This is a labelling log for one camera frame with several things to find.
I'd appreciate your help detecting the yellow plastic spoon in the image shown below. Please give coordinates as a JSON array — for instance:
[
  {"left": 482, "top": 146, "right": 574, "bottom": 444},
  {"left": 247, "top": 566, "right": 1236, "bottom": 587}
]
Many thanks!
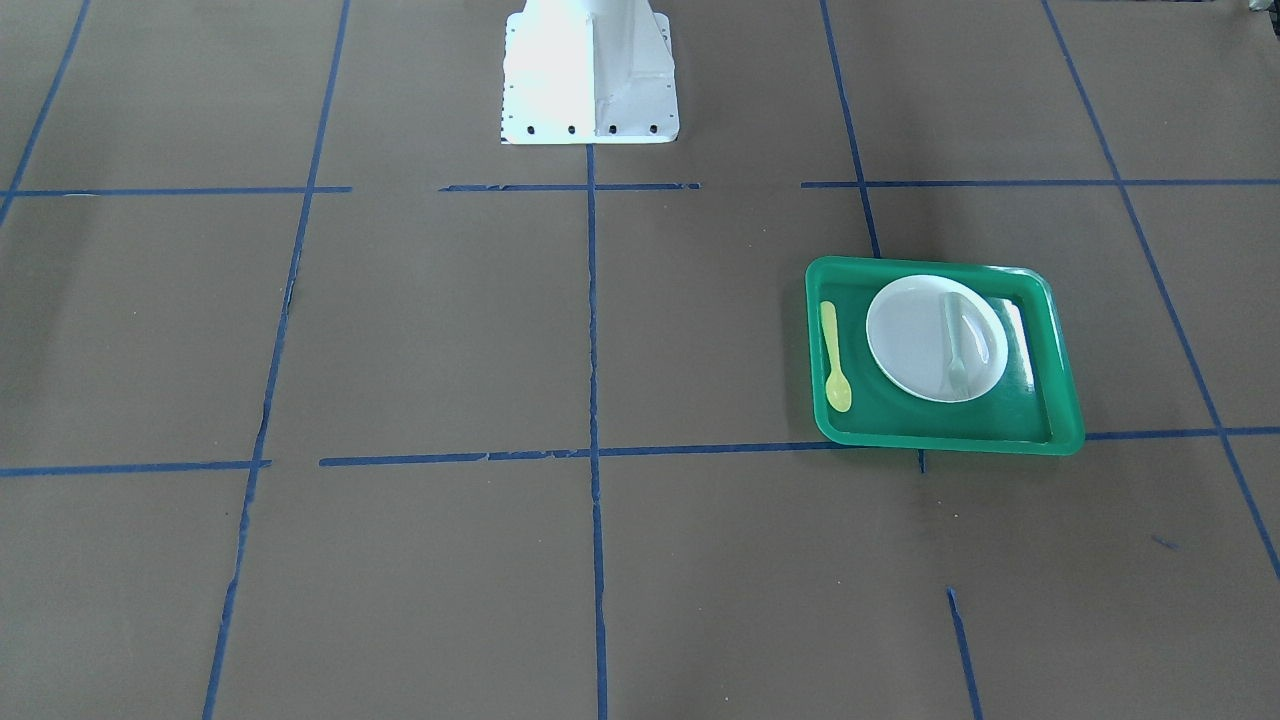
[{"left": 819, "top": 300, "right": 852, "bottom": 413}]

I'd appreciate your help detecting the white round plate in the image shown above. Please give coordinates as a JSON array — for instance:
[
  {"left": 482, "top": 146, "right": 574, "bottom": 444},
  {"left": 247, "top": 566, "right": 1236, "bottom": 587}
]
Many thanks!
[{"left": 865, "top": 274, "right": 1011, "bottom": 404}]

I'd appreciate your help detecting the green plastic tray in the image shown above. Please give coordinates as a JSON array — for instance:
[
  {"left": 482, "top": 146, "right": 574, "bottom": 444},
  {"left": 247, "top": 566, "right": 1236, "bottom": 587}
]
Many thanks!
[{"left": 805, "top": 256, "right": 1085, "bottom": 456}]

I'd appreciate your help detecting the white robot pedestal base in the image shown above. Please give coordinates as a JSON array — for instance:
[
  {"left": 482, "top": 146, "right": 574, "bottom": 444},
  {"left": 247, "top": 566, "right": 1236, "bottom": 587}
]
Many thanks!
[{"left": 499, "top": 1, "right": 681, "bottom": 146}]

